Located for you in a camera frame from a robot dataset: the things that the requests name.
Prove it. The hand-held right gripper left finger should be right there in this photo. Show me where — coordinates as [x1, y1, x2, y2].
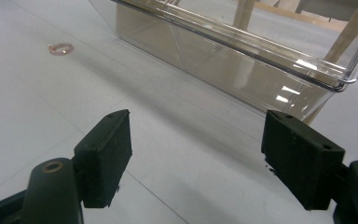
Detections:
[73, 108, 133, 209]

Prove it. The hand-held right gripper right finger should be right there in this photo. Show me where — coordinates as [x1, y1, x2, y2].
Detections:
[260, 109, 346, 211]

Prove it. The pink hair tie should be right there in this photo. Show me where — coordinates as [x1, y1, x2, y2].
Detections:
[48, 42, 75, 57]

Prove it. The clear plastic storage bin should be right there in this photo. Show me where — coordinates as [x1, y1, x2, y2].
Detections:
[88, 0, 358, 123]

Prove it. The wooden frame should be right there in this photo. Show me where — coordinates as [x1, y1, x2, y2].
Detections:
[232, 0, 358, 63]

